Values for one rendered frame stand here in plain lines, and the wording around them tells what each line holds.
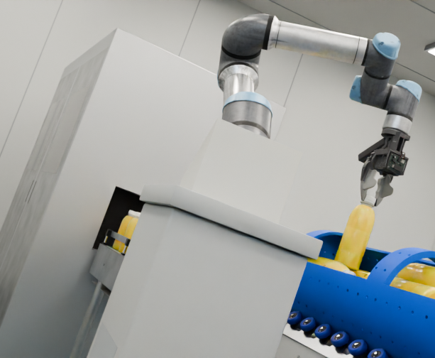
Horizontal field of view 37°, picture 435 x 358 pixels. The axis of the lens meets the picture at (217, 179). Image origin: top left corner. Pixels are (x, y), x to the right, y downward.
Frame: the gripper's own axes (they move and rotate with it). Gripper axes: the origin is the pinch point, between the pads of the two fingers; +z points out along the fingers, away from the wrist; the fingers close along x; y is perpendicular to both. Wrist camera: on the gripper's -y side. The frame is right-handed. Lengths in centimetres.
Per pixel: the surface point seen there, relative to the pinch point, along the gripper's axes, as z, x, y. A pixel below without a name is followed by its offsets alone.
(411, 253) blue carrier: 14.8, -8.2, 34.3
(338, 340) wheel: 39.1, -11.0, 21.9
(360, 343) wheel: 37.8, -9.8, 28.5
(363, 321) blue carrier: 32.8, -12.1, 30.1
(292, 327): 41.0, -10.2, -1.0
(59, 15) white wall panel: -130, -67, -435
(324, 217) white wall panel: -50, 239, -406
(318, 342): 41.7, -10.4, 13.2
